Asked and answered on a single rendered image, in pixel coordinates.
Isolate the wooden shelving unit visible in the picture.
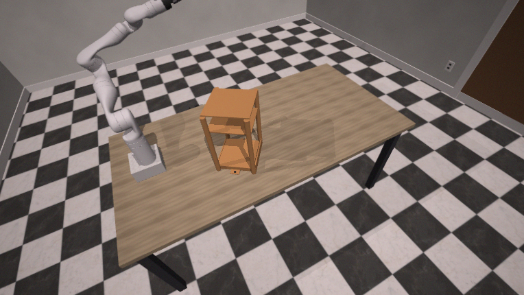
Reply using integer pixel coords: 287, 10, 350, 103
200, 87, 263, 175

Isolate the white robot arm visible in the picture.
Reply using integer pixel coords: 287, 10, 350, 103
77, 0, 167, 166

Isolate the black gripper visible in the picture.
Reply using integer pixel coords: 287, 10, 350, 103
161, 0, 182, 10

